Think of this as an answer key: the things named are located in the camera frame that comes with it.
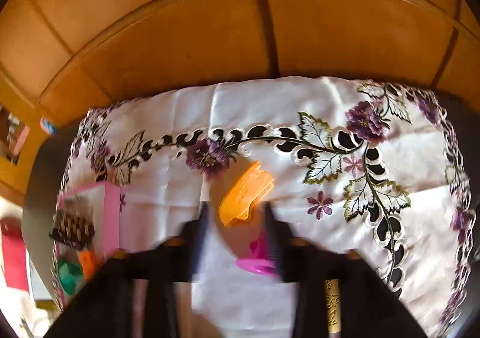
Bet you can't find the wooden cabinet wall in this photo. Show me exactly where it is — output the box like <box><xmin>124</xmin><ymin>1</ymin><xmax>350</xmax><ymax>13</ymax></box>
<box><xmin>1</xmin><ymin>0</ymin><xmax>479</xmax><ymax>124</ymax></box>

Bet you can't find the orange toy block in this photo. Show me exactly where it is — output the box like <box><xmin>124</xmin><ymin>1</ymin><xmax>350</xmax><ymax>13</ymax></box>
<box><xmin>77</xmin><ymin>249</ymin><xmax>102</xmax><ymax>281</ymax></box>

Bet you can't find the blue pink small object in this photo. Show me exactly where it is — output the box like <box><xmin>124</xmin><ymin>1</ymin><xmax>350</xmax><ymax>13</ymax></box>
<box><xmin>40</xmin><ymin>117</ymin><xmax>57</xmax><ymax>136</ymax></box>

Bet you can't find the pink cardboard box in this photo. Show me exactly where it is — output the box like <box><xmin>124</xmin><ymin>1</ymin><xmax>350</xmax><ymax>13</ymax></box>
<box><xmin>54</xmin><ymin>180</ymin><xmax>123</xmax><ymax>309</ymax></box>

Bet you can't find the magenta plastic sink strainer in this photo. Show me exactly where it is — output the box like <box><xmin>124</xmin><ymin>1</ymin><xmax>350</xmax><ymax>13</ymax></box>
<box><xmin>235</xmin><ymin>231</ymin><xmax>278</xmax><ymax>277</ymax></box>

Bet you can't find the wooden shelf unit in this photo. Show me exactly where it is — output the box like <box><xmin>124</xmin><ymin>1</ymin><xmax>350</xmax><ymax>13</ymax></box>
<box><xmin>0</xmin><ymin>105</ymin><xmax>30</xmax><ymax>165</ymax></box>

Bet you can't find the white embroidered floral tablecloth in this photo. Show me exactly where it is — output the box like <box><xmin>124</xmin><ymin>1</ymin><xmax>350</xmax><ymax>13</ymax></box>
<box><xmin>60</xmin><ymin>76</ymin><xmax>475</xmax><ymax>337</ymax></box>

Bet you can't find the orange plastic scraper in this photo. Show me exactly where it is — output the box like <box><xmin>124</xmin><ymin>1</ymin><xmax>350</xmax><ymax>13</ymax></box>
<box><xmin>218</xmin><ymin>161</ymin><xmax>274</xmax><ymax>228</ymax></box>

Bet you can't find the green plastic block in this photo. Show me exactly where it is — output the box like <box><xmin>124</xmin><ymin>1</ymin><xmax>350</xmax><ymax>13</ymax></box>
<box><xmin>57</xmin><ymin>259</ymin><xmax>85</xmax><ymax>297</ymax></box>

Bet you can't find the brown wooden head massager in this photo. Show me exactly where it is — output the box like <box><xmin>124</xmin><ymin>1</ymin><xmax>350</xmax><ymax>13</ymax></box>
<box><xmin>49</xmin><ymin>196</ymin><xmax>95</xmax><ymax>251</ymax></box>

